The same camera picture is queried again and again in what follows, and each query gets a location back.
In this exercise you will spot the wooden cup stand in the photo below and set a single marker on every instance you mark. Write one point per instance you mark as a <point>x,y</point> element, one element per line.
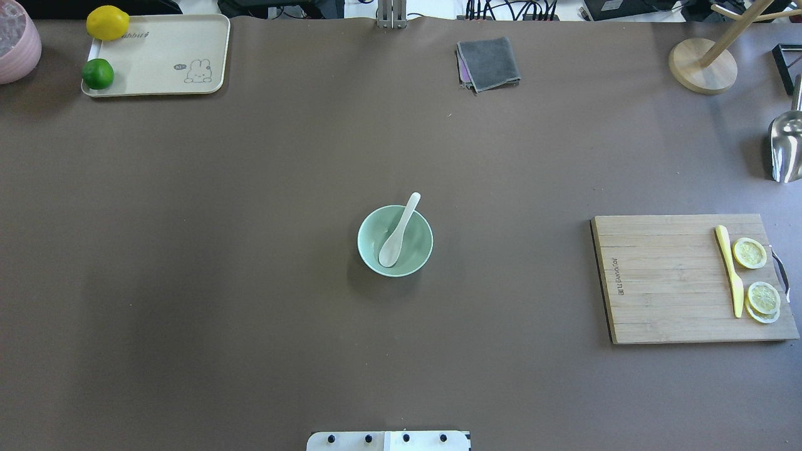
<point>707,67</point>

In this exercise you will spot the pink ice bowl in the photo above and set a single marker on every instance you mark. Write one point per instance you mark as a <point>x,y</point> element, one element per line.
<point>21,47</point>

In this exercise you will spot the lemon slice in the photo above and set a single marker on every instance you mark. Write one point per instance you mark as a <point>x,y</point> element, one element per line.
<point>763,298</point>
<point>749,253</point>
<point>759,316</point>

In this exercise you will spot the green lime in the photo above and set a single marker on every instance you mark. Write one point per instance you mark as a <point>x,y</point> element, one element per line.
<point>98,74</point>

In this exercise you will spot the bamboo cutting board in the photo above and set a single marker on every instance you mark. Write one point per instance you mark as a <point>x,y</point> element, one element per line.
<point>664,280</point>

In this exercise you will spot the white ceramic spoon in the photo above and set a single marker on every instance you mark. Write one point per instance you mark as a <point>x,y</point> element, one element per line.
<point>389,253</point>

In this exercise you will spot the grey folded cloth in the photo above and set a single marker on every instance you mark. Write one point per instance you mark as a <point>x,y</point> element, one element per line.
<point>487,64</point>

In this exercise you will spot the yellow plastic knife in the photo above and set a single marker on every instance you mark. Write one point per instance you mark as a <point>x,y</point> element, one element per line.
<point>735,281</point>

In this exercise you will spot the lower bottom lemon slice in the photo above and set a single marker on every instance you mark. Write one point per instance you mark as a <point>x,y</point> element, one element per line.
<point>759,316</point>

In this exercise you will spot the yellow lemon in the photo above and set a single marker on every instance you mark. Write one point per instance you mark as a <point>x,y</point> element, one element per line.
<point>107,23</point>

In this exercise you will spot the aluminium frame post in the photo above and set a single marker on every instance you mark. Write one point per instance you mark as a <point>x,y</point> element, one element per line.
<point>391,14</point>

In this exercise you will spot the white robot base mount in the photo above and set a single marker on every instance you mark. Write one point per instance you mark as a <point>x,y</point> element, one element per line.
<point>435,439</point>

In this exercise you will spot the lower top lemon slice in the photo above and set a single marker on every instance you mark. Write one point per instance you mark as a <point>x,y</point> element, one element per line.
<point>763,298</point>

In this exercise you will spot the upper lemon slice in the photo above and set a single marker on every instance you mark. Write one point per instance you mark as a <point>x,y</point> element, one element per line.
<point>749,253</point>

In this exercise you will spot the steel scoop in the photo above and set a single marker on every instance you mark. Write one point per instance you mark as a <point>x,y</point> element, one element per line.
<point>785,141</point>

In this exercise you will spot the beige rabbit tray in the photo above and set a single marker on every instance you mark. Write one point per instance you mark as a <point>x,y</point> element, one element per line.
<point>166,55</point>

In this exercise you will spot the pale green bowl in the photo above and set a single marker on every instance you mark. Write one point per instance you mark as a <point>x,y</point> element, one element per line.
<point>376,228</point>

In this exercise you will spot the black glass rack tray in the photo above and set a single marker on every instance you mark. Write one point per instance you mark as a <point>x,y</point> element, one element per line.
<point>785,56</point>

